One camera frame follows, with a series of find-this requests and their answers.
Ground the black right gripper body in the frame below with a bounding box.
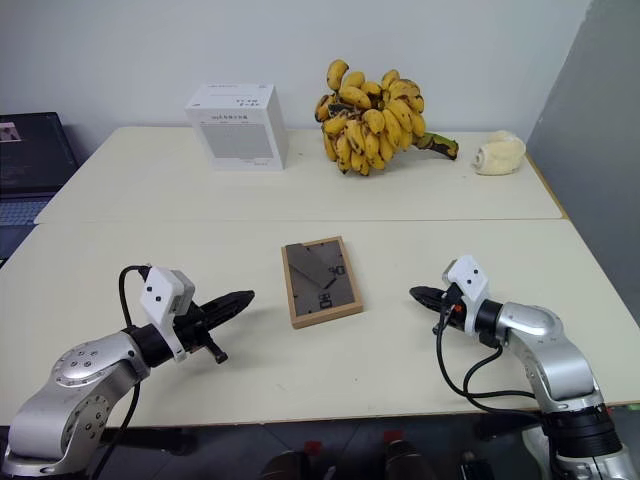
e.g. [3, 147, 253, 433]
[438, 282, 470, 333]

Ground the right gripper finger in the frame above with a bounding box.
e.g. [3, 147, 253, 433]
[408, 285, 448, 302]
[412, 294, 446, 317]

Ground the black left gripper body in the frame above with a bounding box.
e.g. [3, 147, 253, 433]
[171, 301, 230, 365]

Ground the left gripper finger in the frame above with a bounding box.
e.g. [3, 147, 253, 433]
[198, 288, 257, 315]
[203, 295, 256, 332]

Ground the dark rounded shape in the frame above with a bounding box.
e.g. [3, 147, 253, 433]
[382, 438, 427, 480]
[262, 448, 329, 480]

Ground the white cardboard box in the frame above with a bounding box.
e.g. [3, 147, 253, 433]
[183, 82, 290, 173]

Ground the yellow banana bunch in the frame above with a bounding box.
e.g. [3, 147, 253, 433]
[313, 58, 461, 178]

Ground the grey partition panel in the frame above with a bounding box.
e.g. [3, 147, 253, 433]
[523, 0, 640, 407]

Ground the black laptop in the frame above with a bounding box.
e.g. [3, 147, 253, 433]
[0, 111, 82, 261]

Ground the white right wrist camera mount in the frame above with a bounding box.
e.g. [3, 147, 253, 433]
[440, 255, 491, 335]

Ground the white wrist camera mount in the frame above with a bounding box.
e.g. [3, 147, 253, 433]
[440, 255, 491, 335]
[138, 265, 197, 363]

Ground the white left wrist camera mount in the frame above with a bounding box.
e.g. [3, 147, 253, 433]
[138, 265, 197, 363]

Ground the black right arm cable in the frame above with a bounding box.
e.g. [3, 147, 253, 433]
[431, 298, 542, 414]

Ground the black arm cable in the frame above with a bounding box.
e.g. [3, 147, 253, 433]
[89, 264, 153, 476]
[431, 298, 542, 414]

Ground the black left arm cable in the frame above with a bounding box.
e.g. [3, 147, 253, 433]
[89, 264, 153, 476]

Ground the wooden picture frame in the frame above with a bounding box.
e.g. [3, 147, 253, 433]
[280, 234, 365, 331]

